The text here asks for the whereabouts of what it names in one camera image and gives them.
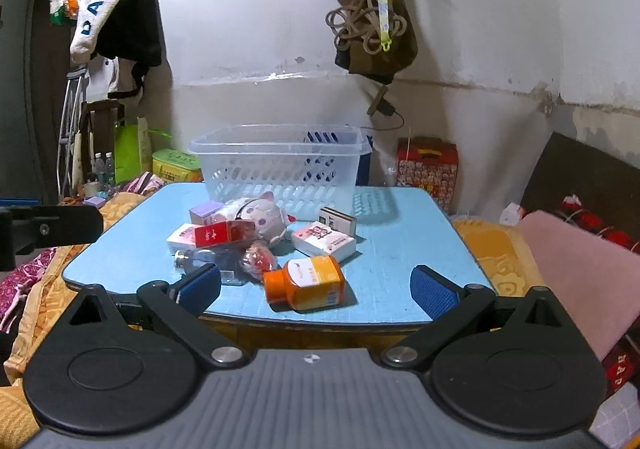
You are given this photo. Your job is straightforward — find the purple small box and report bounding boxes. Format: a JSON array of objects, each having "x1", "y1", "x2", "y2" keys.
[{"x1": 189, "y1": 200, "x2": 224, "y2": 226}]

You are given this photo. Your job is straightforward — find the pink folded blanket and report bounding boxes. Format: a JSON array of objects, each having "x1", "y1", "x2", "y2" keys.
[{"x1": 515, "y1": 210, "x2": 640, "y2": 359}]

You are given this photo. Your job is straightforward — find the orange cotton ball bottle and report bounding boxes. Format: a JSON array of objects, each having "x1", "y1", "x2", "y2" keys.
[{"x1": 262, "y1": 255, "x2": 346, "y2": 313}]

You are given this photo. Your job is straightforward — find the green yellow box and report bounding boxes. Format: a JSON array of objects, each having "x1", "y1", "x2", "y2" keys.
[{"x1": 152, "y1": 149, "x2": 203, "y2": 182}]

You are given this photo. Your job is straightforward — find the red patterned gift box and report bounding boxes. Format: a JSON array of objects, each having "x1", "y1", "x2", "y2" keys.
[{"x1": 396, "y1": 137, "x2": 459, "y2": 213}]

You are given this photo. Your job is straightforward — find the clear plastic bag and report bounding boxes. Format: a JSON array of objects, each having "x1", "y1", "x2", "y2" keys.
[{"x1": 174, "y1": 249, "x2": 250, "y2": 287}]

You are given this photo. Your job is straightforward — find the beige coiled rope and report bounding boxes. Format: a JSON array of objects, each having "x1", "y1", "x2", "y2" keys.
[{"x1": 324, "y1": 0, "x2": 409, "y2": 56}]

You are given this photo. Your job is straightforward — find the metal crutch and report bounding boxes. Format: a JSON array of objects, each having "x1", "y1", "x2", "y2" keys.
[{"x1": 55, "y1": 65, "x2": 88, "y2": 200}]

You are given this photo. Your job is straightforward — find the clear plastic basket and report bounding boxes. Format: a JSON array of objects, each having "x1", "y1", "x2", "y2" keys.
[{"x1": 189, "y1": 124, "x2": 372, "y2": 220}]

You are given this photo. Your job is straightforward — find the black white small box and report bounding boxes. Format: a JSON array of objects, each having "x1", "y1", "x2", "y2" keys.
[{"x1": 318, "y1": 207, "x2": 357, "y2": 237}]

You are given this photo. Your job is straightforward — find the grey cat plush toy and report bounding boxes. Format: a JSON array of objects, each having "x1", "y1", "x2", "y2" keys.
[{"x1": 213, "y1": 191, "x2": 294, "y2": 247}]

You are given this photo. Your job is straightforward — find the red white box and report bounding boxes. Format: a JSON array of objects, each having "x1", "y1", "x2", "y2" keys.
[{"x1": 167, "y1": 220, "x2": 257, "y2": 253}]

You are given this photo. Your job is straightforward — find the white black hanging jacket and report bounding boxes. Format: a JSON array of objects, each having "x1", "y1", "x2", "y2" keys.
[{"x1": 63, "y1": 0, "x2": 163, "y2": 100}]

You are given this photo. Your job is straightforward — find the red round packet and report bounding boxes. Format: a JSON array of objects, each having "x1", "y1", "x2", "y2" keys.
[{"x1": 241, "y1": 241, "x2": 279, "y2": 283}]

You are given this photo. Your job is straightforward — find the green shopping bag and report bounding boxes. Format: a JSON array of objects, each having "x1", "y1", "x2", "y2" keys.
[{"x1": 114, "y1": 117, "x2": 171, "y2": 183}]

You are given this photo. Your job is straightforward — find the pink white medicine box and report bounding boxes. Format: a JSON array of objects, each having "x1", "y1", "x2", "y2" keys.
[{"x1": 292, "y1": 221, "x2": 357, "y2": 263}]

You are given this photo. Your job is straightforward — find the brown hanging bag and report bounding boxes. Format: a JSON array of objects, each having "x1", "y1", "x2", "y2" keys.
[{"x1": 326, "y1": 0, "x2": 418, "y2": 85}]

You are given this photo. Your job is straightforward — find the grey cabinet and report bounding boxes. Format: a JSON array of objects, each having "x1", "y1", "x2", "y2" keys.
[{"x1": 0, "y1": 0, "x2": 43, "y2": 204}]

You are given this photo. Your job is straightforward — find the dark headboard panel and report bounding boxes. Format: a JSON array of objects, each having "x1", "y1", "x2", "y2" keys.
[{"x1": 521, "y1": 132, "x2": 640, "y2": 239}]

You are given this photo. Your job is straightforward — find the black power adapter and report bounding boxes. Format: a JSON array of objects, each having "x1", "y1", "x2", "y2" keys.
[{"x1": 367, "y1": 85, "x2": 406, "y2": 131}]

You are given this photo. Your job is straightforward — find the blue tote bag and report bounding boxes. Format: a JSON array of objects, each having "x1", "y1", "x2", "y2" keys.
[{"x1": 304, "y1": 126, "x2": 373, "y2": 186}]

